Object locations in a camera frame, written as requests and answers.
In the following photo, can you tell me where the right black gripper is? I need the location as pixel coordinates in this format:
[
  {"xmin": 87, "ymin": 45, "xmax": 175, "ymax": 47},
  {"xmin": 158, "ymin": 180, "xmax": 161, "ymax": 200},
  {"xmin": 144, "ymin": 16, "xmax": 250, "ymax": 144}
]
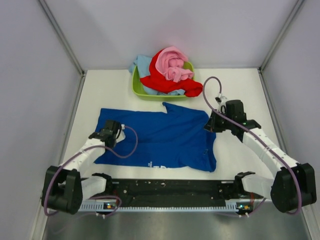
[{"xmin": 203, "ymin": 109, "xmax": 234, "ymax": 133}]

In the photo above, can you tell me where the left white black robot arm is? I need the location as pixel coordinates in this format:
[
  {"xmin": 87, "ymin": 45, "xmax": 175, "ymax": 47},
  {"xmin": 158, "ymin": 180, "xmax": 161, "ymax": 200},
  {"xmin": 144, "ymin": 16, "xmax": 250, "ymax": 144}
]
[{"xmin": 41, "ymin": 120, "xmax": 125, "ymax": 217}]

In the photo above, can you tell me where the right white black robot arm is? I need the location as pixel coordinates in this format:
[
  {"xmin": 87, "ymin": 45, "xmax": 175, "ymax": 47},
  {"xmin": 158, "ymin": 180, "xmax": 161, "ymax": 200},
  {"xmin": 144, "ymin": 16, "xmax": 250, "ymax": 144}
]
[{"xmin": 204, "ymin": 96, "xmax": 317, "ymax": 213}]

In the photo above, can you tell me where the green plastic basin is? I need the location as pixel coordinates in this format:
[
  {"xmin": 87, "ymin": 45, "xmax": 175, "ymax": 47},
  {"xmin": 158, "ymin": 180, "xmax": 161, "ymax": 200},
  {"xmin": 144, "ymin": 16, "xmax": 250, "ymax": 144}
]
[{"xmin": 131, "ymin": 66, "xmax": 188, "ymax": 102}]

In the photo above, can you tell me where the red t shirt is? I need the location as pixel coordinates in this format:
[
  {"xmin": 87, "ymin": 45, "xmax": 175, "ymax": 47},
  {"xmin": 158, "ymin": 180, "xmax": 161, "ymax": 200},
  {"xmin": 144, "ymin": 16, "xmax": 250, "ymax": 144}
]
[{"xmin": 140, "ymin": 49, "xmax": 203, "ymax": 97}]

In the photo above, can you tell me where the pink t shirt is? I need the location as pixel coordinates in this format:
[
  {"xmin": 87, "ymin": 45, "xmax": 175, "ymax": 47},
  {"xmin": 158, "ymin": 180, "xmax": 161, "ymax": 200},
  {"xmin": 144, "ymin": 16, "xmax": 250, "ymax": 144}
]
[{"xmin": 155, "ymin": 46, "xmax": 194, "ymax": 83}]

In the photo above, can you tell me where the light blue t shirt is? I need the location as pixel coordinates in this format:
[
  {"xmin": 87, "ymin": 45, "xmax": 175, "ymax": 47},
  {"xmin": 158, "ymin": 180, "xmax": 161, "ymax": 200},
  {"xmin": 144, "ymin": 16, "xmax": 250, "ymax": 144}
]
[{"xmin": 128, "ymin": 54, "xmax": 185, "ymax": 96}]

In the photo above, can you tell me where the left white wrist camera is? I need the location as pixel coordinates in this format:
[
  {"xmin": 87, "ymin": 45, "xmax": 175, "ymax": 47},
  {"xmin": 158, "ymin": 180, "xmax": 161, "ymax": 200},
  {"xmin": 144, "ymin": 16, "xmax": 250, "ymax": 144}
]
[{"xmin": 115, "ymin": 124, "xmax": 126, "ymax": 144}]

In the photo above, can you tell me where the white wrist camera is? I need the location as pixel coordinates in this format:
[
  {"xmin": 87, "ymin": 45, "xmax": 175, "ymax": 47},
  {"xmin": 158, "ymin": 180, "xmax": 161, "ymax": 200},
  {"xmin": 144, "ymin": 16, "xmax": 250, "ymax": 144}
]
[
  {"xmin": 115, "ymin": 124, "xmax": 126, "ymax": 144},
  {"xmin": 215, "ymin": 93, "xmax": 228, "ymax": 114}
]

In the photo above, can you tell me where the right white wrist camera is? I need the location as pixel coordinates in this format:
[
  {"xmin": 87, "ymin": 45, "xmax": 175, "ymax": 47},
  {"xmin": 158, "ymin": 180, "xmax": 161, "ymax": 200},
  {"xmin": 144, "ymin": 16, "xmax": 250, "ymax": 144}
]
[{"xmin": 215, "ymin": 93, "xmax": 228, "ymax": 114}]

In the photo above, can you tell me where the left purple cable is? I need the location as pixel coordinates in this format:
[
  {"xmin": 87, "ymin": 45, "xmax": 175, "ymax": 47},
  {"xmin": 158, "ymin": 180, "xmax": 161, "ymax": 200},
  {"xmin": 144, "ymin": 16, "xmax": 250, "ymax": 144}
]
[{"xmin": 43, "ymin": 124, "xmax": 139, "ymax": 217}]

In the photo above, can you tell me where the purple cable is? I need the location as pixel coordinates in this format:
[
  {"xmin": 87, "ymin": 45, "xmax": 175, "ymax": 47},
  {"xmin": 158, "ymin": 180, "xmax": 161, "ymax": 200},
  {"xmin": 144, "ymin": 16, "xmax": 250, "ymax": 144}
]
[
  {"xmin": 202, "ymin": 76, "xmax": 301, "ymax": 216},
  {"xmin": 43, "ymin": 124, "xmax": 139, "ymax": 217}
]

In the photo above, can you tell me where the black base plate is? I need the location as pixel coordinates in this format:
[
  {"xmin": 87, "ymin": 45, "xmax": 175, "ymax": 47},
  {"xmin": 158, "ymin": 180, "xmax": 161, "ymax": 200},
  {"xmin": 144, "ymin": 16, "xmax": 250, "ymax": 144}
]
[{"xmin": 107, "ymin": 178, "xmax": 241, "ymax": 208}]

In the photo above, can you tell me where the white slotted cable duct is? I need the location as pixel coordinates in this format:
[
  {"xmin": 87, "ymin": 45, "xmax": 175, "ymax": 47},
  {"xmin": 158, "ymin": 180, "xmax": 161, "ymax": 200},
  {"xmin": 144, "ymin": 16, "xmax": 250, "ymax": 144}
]
[{"xmin": 78, "ymin": 201, "xmax": 239, "ymax": 212}]

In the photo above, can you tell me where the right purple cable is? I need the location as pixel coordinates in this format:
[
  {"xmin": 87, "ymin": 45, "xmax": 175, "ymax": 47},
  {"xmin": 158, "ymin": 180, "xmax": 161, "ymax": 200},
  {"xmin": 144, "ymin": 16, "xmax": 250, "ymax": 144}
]
[{"xmin": 202, "ymin": 76, "xmax": 301, "ymax": 216}]

